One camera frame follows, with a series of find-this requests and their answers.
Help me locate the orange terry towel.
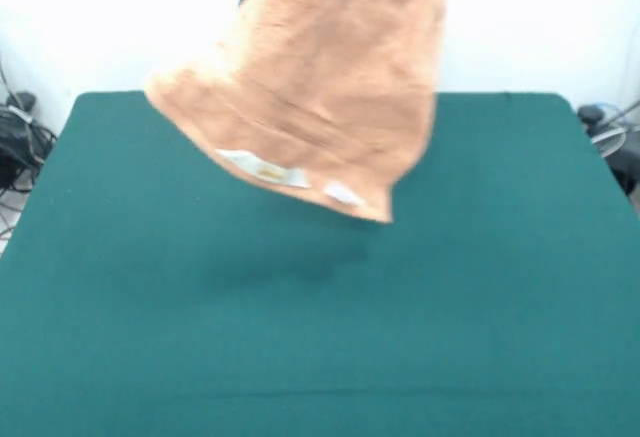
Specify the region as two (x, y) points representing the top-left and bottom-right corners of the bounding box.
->
(143, 0), (449, 226)

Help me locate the dark green table cloth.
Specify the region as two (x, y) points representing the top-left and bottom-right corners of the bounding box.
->
(0, 90), (640, 437)

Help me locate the black cable bundle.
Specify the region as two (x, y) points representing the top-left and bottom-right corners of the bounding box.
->
(0, 91), (59, 194)

